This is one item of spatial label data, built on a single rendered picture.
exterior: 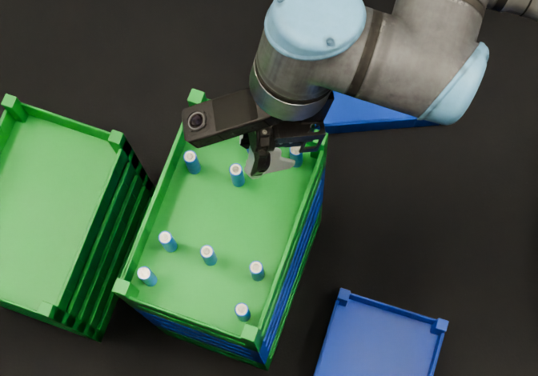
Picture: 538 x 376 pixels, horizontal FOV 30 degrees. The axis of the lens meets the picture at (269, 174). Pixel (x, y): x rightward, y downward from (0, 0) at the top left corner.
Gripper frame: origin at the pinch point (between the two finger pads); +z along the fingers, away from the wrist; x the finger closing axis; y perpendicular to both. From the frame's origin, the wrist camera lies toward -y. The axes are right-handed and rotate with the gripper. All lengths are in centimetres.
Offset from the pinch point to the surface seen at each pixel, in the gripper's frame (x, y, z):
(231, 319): -17.0, -2.2, 16.7
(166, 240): -6.5, -10.2, 11.0
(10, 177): 15, -31, 36
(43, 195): 10.9, -26.2, 35.5
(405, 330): -14, 36, 58
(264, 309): -17.5, 1.4, 10.8
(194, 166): 3.9, -5.1, 11.3
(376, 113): 28, 38, 53
